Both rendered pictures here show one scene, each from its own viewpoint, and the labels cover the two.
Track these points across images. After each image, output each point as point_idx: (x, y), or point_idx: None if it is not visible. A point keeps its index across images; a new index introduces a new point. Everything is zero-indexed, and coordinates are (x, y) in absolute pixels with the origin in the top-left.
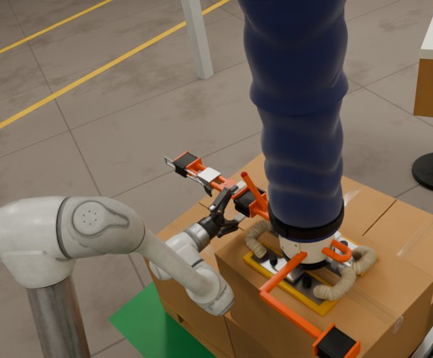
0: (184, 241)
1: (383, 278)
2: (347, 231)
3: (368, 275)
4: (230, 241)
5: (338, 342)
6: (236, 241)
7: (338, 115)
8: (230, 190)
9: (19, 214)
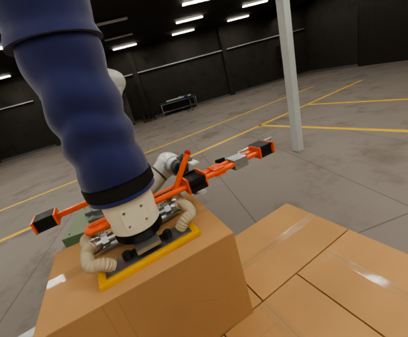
0: (165, 156)
1: (81, 289)
2: (152, 272)
3: (94, 277)
4: (194, 198)
5: (42, 216)
6: (192, 200)
7: (23, 75)
8: (182, 154)
9: None
